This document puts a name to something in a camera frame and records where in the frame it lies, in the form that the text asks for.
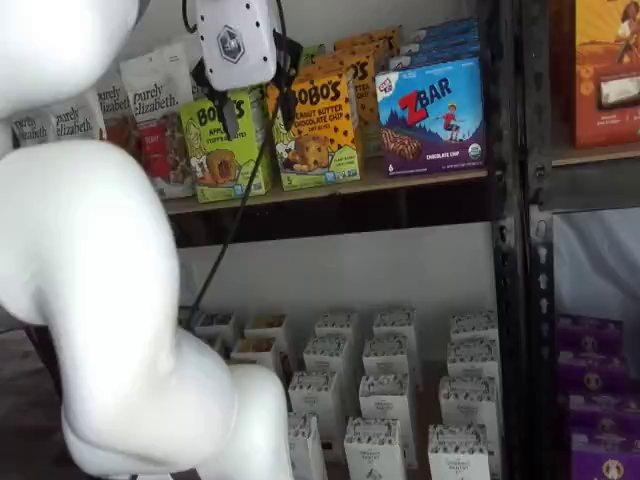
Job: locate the red label granola bag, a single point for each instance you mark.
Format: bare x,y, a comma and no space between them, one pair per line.
157,100

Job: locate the purple snack box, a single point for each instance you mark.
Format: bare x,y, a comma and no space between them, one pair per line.
592,375
607,460
590,332
605,415

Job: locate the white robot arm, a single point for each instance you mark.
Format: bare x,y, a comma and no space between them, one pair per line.
75,250

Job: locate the black metal shelf rack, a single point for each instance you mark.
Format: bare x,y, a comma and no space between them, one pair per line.
542,300
510,250

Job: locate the yellow Bobo's snack box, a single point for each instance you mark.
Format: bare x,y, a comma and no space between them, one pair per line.
220,160

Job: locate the white granola bag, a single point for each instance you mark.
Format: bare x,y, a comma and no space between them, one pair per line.
115,100
32,131

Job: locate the orange label granola bag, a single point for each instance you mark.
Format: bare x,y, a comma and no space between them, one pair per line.
77,122

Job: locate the green Bobo's apple pie box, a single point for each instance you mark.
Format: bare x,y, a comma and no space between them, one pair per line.
312,54
258,107

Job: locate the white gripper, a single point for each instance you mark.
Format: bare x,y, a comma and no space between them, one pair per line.
235,45

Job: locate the yellow white granola box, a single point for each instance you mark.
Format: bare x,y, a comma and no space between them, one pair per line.
255,350
267,325

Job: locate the translucent white plastic sheet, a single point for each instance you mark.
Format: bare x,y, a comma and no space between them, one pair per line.
600,260

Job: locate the orange Bobo's oat bites box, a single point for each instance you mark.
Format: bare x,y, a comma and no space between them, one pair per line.
362,90
370,40
315,135

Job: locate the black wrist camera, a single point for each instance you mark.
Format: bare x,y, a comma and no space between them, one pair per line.
289,55

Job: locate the blue Zbar snack box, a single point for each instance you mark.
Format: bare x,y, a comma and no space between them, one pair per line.
430,120
440,44
445,27
435,57

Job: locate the white patterned carton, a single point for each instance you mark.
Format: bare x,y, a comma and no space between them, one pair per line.
467,405
327,357
395,325
337,325
387,357
385,405
472,327
310,450
460,457
315,397
375,455
472,362

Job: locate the blue white granola box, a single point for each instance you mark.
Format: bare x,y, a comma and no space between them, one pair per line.
215,322

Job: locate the large orange illustrated box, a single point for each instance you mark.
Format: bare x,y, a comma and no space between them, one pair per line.
607,75

